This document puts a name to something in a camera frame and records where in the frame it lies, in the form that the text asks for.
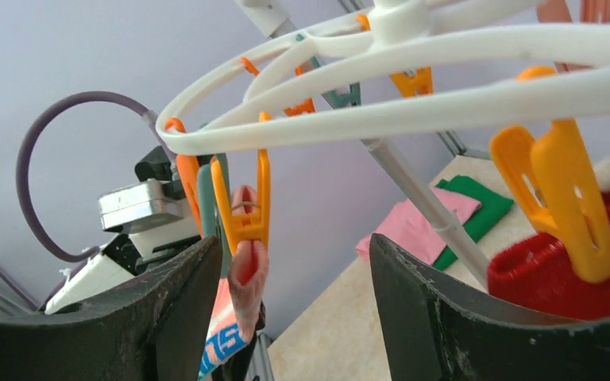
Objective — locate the green folded cloth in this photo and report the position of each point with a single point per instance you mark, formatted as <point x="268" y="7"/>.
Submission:
<point x="477" y="207"/>

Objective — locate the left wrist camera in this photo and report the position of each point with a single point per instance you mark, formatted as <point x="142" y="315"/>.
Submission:
<point x="138" y="208"/>

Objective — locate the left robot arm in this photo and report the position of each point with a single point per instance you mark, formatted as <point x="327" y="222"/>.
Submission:
<point x="127" y="255"/>

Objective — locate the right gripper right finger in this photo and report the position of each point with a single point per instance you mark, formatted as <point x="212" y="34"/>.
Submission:
<point x="436" y="327"/>

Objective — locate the pink folded cloth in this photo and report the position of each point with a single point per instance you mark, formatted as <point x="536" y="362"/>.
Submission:
<point x="407" y="227"/>

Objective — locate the metal drying rack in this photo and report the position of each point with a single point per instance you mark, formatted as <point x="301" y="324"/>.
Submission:
<point x="272" y="19"/>

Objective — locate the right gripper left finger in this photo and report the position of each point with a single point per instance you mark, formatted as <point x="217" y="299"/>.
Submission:
<point x="152" y="327"/>

